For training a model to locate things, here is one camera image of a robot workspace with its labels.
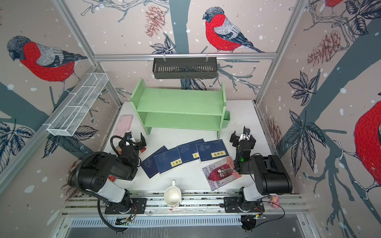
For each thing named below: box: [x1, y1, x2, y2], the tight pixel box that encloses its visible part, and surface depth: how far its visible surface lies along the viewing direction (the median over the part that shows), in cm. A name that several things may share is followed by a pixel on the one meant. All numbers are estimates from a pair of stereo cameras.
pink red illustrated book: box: [202, 156, 243, 191], surface depth 85 cm
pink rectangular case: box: [113, 114, 133, 137], surface depth 109 cm
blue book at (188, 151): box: [176, 138, 205, 164], surface depth 94 cm
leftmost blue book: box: [140, 145, 169, 180], surface depth 88 cm
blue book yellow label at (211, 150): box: [195, 138, 230, 164], surface depth 94 cm
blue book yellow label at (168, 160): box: [153, 145, 183, 176], surface depth 90 cm
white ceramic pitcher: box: [163, 179, 182, 208], surface depth 75 cm
